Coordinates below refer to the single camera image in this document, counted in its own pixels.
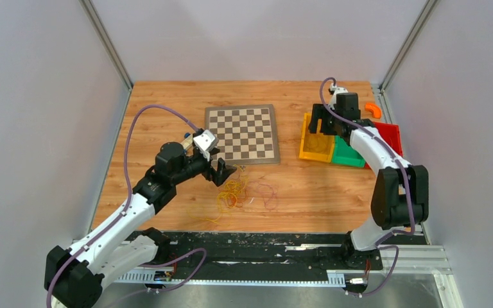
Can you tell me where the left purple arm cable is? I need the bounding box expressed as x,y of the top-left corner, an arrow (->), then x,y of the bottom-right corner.
46,104 -> 200,308

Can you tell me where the orange curved plastic piece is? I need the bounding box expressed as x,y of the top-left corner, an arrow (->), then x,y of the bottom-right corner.
365,102 -> 383,119

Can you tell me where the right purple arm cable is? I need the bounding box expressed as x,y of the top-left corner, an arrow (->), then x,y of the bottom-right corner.
319,76 -> 417,237

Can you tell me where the green plastic bin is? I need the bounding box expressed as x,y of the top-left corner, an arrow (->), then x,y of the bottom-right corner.
331,136 -> 365,168

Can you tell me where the yellow plastic bin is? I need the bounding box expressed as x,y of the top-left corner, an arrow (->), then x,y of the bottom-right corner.
298,113 -> 334,163

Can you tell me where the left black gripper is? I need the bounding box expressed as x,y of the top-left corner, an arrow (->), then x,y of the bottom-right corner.
171,147 -> 236,186

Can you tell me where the red plastic bin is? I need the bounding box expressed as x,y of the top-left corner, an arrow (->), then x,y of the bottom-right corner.
374,122 -> 403,156

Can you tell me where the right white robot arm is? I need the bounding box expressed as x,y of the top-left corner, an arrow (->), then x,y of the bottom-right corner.
308,91 -> 429,268

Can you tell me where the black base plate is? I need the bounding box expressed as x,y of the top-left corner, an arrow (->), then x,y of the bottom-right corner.
121,230 -> 428,282

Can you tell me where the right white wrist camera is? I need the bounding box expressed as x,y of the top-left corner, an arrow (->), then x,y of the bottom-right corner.
328,85 -> 349,106

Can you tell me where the wooden chessboard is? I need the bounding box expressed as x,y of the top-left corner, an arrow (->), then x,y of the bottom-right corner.
205,104 -> 281,166

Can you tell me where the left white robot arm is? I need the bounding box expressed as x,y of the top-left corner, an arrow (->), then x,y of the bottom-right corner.
44,142 -> 237,307

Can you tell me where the white toy car chassis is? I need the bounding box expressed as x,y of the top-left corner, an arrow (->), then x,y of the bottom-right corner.
181,133 -> 193,152

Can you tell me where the thin cable pile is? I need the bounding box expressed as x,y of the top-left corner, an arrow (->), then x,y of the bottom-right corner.
187,166 -> 279,226

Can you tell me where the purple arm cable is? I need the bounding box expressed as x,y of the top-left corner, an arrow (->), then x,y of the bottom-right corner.
319,76 -> 417,237
46,104 -> 200,308

